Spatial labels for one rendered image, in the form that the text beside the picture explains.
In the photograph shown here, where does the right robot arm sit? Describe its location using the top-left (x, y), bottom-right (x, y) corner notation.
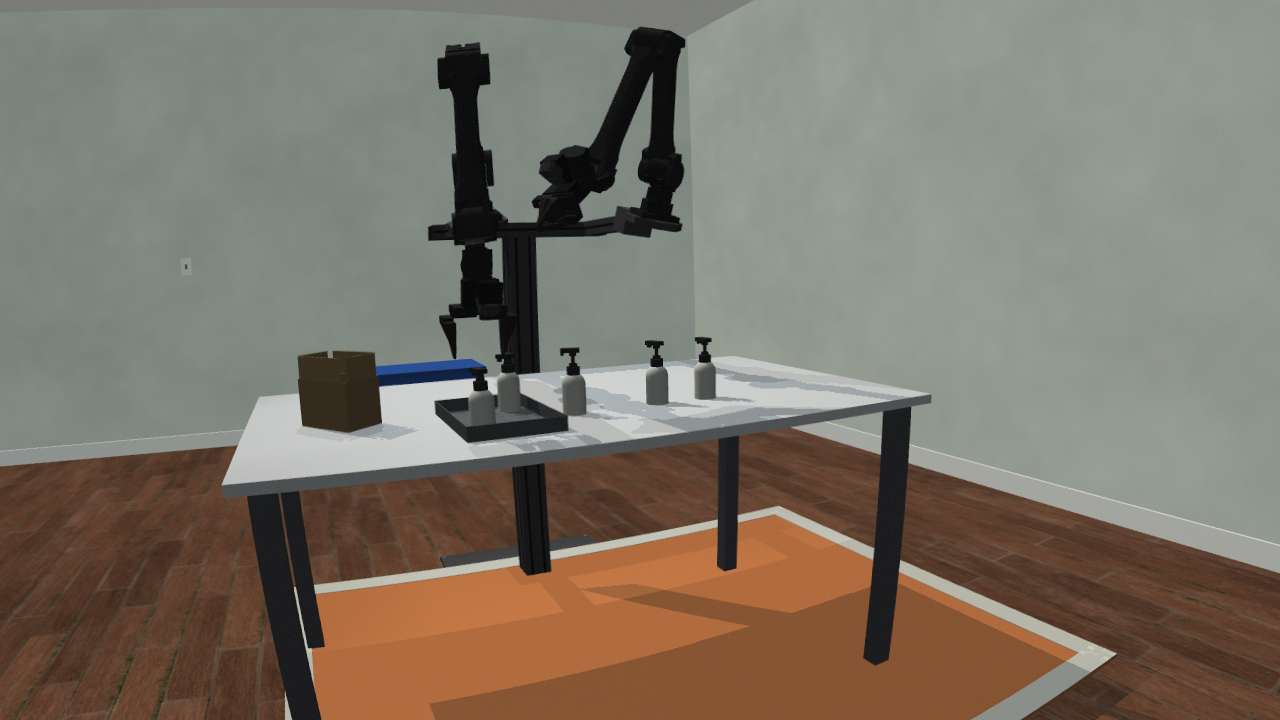
top-left (436, 42), bottom-right (503, 316)

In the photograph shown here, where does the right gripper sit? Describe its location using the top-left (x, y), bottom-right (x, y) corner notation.
top-left (439, 304), bottom-right (518, 359)

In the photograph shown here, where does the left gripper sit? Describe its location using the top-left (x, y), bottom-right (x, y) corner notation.
top-left (532, 192), bottom-right (582, 232)

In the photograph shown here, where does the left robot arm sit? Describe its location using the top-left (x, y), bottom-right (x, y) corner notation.
top-left (539, 27), bottom-right (685, 224)

